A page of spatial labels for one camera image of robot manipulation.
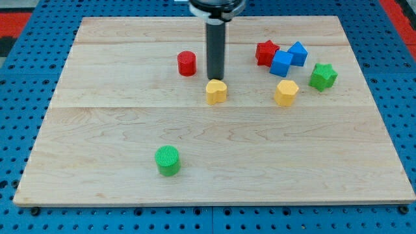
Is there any blue pentagon house block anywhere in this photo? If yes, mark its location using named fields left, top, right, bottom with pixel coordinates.
left=287, top=42, right=308, bottom=66

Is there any yellow heart block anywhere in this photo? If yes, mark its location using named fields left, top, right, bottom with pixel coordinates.
left=205, top=79, right=228, bottom=105

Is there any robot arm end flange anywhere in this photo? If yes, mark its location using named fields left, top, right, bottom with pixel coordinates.
left=188, top=0, right=246, bottom=25

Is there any yellow hexagon block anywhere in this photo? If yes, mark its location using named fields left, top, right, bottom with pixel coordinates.
left=274, top=79, right=299, bottom=107

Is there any light wooden board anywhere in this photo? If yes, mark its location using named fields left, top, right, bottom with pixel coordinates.
left=13, top=16, right=415, bottom=207

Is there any red cylinder block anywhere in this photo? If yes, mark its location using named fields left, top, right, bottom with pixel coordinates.
left=177, top=51, right=197, bottom=77

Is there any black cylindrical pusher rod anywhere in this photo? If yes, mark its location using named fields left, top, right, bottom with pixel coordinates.
left=205, top=23, right=226, bottom=80

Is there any blue cube block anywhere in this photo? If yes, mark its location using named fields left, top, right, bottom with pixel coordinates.
left=269, top=50, right=293, bottom=77

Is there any red star block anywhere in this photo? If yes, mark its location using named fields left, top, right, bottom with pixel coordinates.
left=255, top=40, right=280, bottom=67

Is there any green cylinder block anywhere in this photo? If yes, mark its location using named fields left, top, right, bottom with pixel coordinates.
left=155, top=145, right=181, bottom=177

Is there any green star block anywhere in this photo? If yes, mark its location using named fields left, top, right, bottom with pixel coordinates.
left=309, top=63, right=338, bottom=92

